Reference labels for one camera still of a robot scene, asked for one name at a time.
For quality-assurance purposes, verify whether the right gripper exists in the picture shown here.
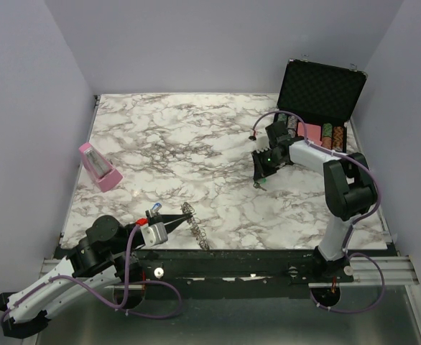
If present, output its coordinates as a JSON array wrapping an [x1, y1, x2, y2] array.
[[251, 147, 286, 181]]

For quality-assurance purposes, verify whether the green tagged key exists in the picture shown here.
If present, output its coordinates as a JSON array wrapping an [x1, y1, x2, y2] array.
[[253, 178, 267, 191]]

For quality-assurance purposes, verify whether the metal key ring disc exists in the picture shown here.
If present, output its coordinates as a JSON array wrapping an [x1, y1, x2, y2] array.
[[181, 202, 210, 251]]

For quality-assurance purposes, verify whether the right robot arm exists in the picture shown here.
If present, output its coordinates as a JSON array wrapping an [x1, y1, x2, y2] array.
[[249, 121, 380, 282]]

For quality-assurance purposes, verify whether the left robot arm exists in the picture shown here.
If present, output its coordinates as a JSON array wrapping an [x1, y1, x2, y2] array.
[[0, 211, 193, 339]]

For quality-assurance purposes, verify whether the pink playing card deck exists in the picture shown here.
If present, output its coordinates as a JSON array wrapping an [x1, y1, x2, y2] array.
[[297, 122, 322, 146]]

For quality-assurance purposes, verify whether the pink metronome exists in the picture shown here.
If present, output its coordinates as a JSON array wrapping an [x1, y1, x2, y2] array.
[[78, 142, 123, 193]]

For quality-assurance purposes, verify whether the black poker chip case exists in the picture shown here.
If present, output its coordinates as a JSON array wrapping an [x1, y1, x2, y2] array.
[[269, 60, 367, 152]]

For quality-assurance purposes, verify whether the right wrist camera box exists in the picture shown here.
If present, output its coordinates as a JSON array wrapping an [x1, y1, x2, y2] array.
[[256, 136, 270, 153]]

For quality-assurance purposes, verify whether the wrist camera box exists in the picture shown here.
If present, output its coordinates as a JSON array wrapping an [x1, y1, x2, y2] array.
[[256, 136, 270, 153], [141, 222, 168, 248]]

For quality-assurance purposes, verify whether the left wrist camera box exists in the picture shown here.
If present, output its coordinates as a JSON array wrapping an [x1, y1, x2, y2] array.
[[141, 222, 168, 248]]

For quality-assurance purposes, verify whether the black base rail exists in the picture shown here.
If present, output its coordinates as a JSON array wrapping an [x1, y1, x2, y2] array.
[[129, 249, 354, 300]]

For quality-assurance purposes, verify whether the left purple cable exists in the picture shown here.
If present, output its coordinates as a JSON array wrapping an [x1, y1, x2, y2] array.
[[0, 221, 183, 326]]

